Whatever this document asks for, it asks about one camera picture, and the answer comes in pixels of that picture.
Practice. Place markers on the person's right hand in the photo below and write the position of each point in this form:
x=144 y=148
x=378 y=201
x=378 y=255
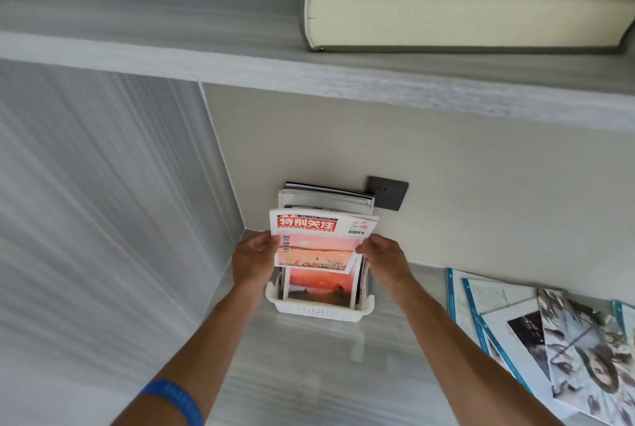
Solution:
x=389 y=262

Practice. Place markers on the person's left hand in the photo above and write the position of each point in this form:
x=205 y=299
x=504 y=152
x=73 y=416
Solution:
x=253 y=262

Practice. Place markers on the red title pink sky magazine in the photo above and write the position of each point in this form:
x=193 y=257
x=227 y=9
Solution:
x=317 y=249

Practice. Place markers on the blue-edged dark photo magazine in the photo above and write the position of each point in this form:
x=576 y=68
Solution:
x=454 y=301
x=526 y=336

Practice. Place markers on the white perforated plastic basket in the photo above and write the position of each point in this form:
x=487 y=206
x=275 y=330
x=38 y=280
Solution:
x=317 y=312

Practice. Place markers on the stack of magazines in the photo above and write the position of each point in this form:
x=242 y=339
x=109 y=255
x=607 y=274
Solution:
x=322 y=197

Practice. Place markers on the feathered woman portrait magazine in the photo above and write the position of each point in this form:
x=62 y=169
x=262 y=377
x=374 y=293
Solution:
x=585 y=351

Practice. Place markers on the blue-edged red painting magazine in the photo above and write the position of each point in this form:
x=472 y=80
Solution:
x=626 y=321

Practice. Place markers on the person's left forearm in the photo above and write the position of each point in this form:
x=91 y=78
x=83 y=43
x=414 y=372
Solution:
x=198 y=346

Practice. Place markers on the person's right forearm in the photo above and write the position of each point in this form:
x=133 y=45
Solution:
x=461 y=366

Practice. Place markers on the blue wristband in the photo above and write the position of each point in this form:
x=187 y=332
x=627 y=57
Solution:
x=173 y=398

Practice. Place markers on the grey wooden shelf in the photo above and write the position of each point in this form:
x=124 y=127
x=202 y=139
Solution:
x=149 y=34

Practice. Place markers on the dark wall socket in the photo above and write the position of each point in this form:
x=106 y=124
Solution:
x=389 y=192

